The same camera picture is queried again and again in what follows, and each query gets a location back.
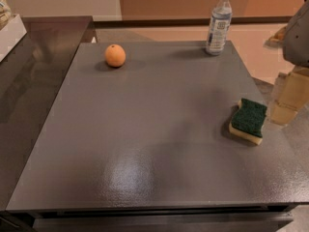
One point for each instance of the grey robot gripper body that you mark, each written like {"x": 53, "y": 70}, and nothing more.
{"x": 297, "y": 39}

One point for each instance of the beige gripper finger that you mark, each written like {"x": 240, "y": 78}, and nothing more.
{"x": 290, "y": 93}

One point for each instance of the green and yellow sponge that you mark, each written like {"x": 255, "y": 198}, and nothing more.
{"x": 248, "y": 121}

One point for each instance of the clear plastic water bottle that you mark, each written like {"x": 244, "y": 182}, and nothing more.
{"x": 221, "y": 17}

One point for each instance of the orange fruit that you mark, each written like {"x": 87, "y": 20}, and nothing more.
{"x": 115, "y": 56}

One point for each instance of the dark brown side table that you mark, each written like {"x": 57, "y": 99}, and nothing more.
{"x": 30, "y": 78}

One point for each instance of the white box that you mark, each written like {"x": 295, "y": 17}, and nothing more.
{"x": 10, "y": 35}

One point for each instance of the packaged item on box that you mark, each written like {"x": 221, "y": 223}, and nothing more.
{"x": 5, "y": 13}

